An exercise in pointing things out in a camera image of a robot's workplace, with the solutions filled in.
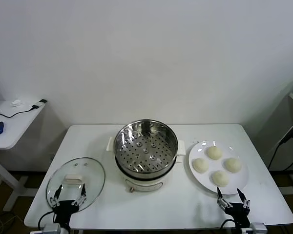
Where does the thin black desk cable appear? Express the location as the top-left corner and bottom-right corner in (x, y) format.
(0, 106), (35, 119)

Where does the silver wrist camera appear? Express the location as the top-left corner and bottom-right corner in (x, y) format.
(241, 222), (268, 234)
(42, 223), (63, 234)

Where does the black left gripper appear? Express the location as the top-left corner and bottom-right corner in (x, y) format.
(49, 183), (87, 224)

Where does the glass pot lid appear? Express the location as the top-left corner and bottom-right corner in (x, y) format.
(45, 157), (106, 212)

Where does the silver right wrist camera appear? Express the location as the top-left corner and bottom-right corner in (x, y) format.
(241, 222), (268, 234)

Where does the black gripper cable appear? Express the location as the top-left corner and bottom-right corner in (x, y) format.
(37, 210), (56, 229)
(220, 218), (235, 234)

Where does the white round plate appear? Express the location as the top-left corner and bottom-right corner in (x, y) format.
(188, 140), (250, 195)

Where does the white steamed baozi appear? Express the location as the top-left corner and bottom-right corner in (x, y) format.
(224, 157), (242, 174)
(211, 170), (230, 188)
(192, 157), (209, 174)
(207, 146), (223, 161)

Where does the cream electric cooking pot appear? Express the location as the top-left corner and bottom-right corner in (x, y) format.
(106, 136), (186, 195)

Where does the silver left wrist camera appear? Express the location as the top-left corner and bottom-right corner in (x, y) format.
(42, 223), (63, 234)

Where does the white side desk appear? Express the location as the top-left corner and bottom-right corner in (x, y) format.
(0, 99), (49, 212)

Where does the black power cable with adapter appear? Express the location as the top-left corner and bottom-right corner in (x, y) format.
(268, 117), (293, 171)

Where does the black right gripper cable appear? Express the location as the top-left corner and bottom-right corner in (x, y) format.
(220, 218), (235, 234)

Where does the stainless steel steamer basket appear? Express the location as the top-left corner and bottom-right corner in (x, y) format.
(113, 119), (179, 174)

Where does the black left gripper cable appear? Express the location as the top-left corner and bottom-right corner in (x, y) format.
(37, 210), (56, 229)

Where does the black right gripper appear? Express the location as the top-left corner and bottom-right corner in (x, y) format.
(216, 187), (251, 227)

